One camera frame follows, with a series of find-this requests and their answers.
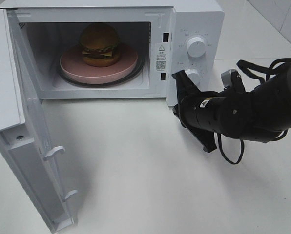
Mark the pink round plate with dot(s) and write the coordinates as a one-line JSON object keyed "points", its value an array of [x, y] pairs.
{"points": [[73, 66]]}

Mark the glass microwave turntable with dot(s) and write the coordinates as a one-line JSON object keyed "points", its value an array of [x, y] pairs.
{"points": [[135, 72]]}

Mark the white microwave door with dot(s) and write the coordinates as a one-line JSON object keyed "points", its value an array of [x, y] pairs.
{"points": [[25, 143]]}

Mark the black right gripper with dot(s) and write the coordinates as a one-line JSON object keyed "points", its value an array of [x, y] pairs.
{"points": [[201, 112]]}

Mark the burger with lettuce and cheese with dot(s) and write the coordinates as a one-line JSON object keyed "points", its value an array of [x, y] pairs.
{"points": [[100, 45]]}

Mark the white microwave knob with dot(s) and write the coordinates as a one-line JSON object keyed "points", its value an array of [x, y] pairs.
{"points": [[194, 75], [196, 46]]}

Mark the white microwave oven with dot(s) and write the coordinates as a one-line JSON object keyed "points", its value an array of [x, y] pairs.
{"points": [[157, 29]]}

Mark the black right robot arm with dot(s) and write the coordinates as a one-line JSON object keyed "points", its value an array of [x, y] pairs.
{"points": [[254, 105]]}

